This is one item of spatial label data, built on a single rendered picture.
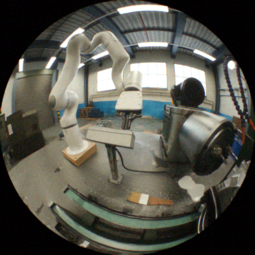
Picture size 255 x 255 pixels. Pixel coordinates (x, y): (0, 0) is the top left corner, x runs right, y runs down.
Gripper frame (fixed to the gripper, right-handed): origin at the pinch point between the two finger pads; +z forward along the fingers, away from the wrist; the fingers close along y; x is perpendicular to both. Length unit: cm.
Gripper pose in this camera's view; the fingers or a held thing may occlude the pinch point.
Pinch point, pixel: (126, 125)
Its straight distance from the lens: 26.7
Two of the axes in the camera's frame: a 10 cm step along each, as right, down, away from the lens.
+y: 9.6, 0.9, -2.5
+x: 2.0, 3.5, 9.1
